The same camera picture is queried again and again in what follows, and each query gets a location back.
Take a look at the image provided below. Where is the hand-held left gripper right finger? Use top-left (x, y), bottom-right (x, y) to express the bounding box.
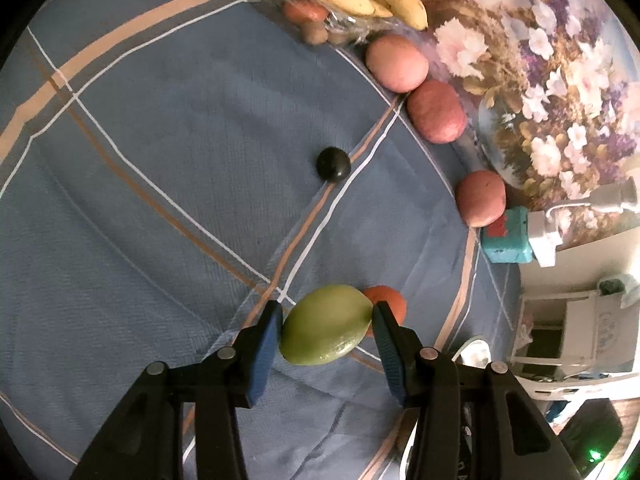
top-left (371, 301), bottom-right (583, 480)

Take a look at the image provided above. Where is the brown kiwi in tray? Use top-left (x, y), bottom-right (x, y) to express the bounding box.
top-left (302, 21), bottom-right (330, 45)

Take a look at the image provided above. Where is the orange tangerine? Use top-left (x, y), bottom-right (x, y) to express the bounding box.
top-left (362, 285), bottom-right (407, 338)

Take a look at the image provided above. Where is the white power adapter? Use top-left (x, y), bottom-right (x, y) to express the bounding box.
top-left (525, 210), bottom-right (563, 267)

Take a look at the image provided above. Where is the white plug device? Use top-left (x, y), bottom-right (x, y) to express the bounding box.
top-left (592, 176), bottom-right (640, 213)

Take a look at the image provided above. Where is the red fruit in tray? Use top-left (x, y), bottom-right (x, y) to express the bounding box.
top-left (282, 0), bottom-right (331, 25)

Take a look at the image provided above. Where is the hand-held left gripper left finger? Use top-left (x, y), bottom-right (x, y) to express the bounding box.
top-left (70, 300), bottom-right (284, 480)

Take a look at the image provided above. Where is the large green mango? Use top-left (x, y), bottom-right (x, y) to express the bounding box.
top-left (279, 284), bottom-right (375, 366)

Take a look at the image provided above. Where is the white cable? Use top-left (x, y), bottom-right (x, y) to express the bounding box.
top-left (545, 197), bottom-right (601, 221)

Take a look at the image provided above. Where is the flower painting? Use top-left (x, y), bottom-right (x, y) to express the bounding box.
top-left (380, 0), bottom-right (640, 251)

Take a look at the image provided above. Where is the silver metal plate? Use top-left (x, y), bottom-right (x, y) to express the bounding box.
top-left (400, 335), bottom-right (497, 480)

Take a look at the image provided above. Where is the pink red apple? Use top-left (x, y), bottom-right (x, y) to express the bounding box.
top-left (365, 34), bottom-right (430, 94)
top-left (406, 79), bottom-right (469, 144)
top-left (455, 170), bottom-right (507, 228)

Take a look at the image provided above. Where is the dark avocado far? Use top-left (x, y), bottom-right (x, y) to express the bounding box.
top-left (315, 146), bottom-right (352, 182)

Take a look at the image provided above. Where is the white rack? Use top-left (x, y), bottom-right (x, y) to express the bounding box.
top-left (507, 275), bottom-right (640, 388)

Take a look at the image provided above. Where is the clear plastic fruit tray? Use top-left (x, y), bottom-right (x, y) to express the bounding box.
top-left (225, 0), bottom-right (401, 46)

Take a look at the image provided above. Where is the teal box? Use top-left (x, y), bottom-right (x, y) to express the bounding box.
top-left (481, 206), bottom-right (535, 264)

